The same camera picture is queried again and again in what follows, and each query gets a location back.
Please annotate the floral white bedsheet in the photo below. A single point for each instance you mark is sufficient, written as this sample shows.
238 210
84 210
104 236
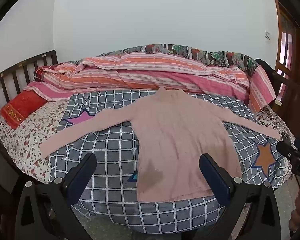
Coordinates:
22 145

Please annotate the grey checked star blanket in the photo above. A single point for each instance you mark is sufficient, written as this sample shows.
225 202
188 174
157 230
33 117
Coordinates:
110 185

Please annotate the brown wooden door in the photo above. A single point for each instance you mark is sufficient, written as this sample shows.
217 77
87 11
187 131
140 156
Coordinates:
288 45

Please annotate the floral patterned dark quilt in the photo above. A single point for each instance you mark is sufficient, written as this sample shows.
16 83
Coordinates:
190 51

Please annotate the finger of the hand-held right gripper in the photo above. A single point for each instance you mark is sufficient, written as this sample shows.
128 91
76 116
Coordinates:
285 137
286 148

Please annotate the red embroidered pillow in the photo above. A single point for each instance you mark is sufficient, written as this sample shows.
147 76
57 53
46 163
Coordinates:
21 108

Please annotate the dark wooden slatted headboard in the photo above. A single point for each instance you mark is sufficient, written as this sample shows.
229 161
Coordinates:
17 75

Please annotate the pink knit sweater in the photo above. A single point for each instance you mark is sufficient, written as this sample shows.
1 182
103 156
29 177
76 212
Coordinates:
177 135

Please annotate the pink orange striped quilt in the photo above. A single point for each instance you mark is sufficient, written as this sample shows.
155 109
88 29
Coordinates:
140 72

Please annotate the white wall switch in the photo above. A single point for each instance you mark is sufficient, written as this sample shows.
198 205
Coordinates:
267 34

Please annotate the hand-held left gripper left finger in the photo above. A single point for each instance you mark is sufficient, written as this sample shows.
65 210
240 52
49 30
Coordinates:
78 180

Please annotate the dark wooden footboard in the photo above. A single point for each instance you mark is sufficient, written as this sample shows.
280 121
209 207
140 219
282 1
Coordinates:
290 97

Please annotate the red patterned cloth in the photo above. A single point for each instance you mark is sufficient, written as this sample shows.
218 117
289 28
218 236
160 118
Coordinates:
43 71

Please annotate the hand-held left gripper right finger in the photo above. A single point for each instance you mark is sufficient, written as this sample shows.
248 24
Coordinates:
217 180

